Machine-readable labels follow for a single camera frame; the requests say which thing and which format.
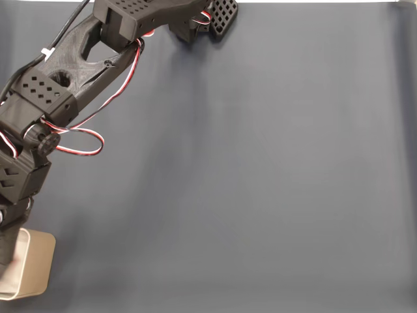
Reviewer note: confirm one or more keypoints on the grey table mat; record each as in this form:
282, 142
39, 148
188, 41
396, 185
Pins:
260, 163

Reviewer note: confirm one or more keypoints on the white zip tie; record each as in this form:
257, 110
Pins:
48, 53

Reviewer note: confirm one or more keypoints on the beige box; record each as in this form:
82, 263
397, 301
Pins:
36, 261

